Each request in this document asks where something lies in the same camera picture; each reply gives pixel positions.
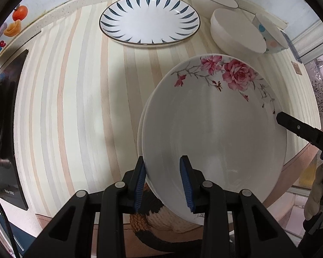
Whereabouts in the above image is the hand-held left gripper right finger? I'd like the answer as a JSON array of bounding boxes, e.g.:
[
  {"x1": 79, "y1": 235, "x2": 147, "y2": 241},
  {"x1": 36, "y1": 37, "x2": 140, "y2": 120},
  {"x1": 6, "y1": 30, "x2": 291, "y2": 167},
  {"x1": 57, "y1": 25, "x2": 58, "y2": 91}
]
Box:
[{"x1": 179, "y1": 155, "x2": 303, "y2": 258}]

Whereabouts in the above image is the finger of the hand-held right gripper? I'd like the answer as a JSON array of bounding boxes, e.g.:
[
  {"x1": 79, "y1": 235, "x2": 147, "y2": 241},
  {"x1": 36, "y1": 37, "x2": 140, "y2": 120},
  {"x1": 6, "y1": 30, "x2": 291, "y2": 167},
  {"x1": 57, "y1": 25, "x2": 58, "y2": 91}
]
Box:
[{"x1": 276, "y1": 111, "x2": 321, "y2": 144}]

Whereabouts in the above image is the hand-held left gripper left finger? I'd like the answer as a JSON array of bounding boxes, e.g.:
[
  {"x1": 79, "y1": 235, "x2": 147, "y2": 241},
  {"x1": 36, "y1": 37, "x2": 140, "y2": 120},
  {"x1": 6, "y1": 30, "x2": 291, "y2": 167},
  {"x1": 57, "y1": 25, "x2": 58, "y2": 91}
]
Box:
[{"x1": 24, "y1": 156, "x2": 151, "y2": 258}]

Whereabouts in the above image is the pink floral white plate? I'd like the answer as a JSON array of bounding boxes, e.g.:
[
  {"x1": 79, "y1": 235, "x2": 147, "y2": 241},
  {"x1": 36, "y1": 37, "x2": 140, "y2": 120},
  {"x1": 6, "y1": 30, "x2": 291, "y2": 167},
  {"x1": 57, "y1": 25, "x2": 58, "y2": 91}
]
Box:
[{"x1": 141, "y1": 54, "x2": 288, "y2": 226}]

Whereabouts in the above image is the polka dot bowl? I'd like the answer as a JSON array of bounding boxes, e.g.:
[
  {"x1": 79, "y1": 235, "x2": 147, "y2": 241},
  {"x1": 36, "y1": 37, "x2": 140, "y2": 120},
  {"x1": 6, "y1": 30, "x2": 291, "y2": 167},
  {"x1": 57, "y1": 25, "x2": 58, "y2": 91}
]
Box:
[{"x1": 252, "y1": 13, "x2": 289, "y2": 54}]

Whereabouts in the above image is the plain white bowl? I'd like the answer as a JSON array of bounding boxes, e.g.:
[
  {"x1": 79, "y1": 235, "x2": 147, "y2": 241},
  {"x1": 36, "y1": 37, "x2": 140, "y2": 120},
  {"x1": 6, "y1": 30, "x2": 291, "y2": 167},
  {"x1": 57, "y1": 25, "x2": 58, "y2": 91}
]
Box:
[{"x1": 210, "y1": 8, "x2": 267, "y2": 55}]

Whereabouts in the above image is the blue leaf pattern plate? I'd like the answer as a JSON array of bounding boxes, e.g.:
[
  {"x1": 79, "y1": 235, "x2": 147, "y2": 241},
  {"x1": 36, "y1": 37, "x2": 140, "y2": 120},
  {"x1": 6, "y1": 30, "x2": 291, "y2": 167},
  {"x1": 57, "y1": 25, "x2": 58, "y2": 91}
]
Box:
[{"x1": 99, "y1": 0, "x2": 201, "y2": 45}]

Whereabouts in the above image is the person's right hand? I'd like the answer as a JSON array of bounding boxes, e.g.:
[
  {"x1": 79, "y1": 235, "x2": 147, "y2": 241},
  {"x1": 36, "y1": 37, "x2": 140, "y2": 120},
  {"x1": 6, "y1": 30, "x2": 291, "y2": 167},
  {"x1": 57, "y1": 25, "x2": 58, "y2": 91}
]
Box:
[{"x1": 304, "y1": 164, "x2": 323, "y2": 221}]

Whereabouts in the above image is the knitted calico cat figure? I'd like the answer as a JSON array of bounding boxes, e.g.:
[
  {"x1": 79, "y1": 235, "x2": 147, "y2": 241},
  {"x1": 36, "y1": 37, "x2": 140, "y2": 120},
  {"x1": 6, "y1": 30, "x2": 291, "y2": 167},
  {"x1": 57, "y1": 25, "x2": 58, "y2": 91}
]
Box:
[{"x1": 129, "y1": 193, "x2": 205, "y2": 238}]

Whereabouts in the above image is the blue card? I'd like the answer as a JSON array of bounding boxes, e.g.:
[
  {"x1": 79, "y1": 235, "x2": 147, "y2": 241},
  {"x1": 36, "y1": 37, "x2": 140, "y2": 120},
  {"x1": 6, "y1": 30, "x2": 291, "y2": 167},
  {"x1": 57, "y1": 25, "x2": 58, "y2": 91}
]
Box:
[{"x1": 281, "y1": 30, "x2": 302, "y2": 63}]

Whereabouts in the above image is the black gas cooktop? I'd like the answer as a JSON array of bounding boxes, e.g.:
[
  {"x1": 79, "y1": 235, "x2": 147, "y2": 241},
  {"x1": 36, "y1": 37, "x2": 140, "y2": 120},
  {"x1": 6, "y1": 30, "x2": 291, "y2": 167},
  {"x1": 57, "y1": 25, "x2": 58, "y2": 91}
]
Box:
[{"x1": 0, "y1": 49, "x2": 29, "y2": 211}]

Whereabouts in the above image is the white window frame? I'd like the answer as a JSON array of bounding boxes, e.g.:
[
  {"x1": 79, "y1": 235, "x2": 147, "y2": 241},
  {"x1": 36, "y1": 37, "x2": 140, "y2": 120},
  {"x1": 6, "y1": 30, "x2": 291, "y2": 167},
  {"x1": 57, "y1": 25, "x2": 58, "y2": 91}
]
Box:
[{"x1": 287, "y1": 20, "x2": 323, "y2": 60}]

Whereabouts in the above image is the black cable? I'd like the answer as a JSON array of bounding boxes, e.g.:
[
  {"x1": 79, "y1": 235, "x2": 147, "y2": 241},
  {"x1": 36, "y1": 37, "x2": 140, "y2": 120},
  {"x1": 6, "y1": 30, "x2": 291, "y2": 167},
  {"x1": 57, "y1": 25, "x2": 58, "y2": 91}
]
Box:
[{"x1": 0, "y1": 184, "x2": 20, "y2": 258}]

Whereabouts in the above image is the gold ingot wall sticker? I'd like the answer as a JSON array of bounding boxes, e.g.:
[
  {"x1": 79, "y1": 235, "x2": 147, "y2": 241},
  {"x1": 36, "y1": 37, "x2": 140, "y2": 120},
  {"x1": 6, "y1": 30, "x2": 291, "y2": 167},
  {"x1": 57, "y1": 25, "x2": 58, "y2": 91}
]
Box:
[{"x1": 3, "y1": 21, "x2": 22, "y2": 37}]

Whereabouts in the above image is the orange fruit wall sticker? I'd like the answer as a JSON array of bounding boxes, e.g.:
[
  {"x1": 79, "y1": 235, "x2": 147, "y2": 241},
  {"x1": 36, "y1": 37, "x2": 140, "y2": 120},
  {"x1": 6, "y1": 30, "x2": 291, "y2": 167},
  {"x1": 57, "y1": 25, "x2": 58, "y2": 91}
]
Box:
[{"x1": 12, "y1": 4, "x2": 28, "y2": 21}]

